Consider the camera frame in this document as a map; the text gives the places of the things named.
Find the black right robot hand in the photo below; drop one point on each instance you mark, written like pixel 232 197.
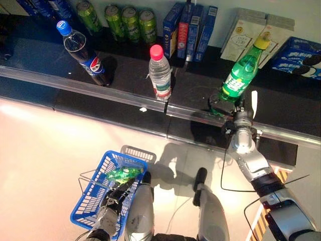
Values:
pixel 225 108

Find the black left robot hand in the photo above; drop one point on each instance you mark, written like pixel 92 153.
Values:
pixel 115 197

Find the green Sprite bottle yellow cap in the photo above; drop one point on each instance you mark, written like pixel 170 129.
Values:
pixel 238 80
pixel 125 173

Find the blue plastic shopping basket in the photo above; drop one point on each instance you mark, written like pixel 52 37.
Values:
pixel 75 219

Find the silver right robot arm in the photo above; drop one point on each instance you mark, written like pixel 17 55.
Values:
pixel 244 140

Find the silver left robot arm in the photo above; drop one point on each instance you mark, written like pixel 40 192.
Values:
pixel 105 223

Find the white right hand back plate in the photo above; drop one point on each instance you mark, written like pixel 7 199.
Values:
pixel 254 103

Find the silver left robot leg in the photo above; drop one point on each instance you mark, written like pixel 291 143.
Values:
pixel 140 213

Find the black shelf board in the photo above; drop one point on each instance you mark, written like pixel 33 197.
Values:
pixel 288 100
pixel 125 70

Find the white cardboard snack box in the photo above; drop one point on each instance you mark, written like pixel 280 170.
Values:
pixel 238 37
pixel 281 27

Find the dark robot torso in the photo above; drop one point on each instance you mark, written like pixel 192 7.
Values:
pixel 175 238

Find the clear water bottle red label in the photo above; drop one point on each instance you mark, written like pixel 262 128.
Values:
pixel 160 75

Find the plain blue snack box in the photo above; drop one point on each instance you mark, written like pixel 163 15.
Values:
pixel 194 32
pixel 206 32

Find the blue box red panel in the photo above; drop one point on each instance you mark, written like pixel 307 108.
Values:
pixel 183 37

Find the small white paper scrap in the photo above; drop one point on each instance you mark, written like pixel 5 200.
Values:
pixel 143 109

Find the blue Oreo cookie box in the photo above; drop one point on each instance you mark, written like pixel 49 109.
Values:
pixel 296 57

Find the clear plastic price rail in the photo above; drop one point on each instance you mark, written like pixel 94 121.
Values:
pixel 75 88
pixel 288 134

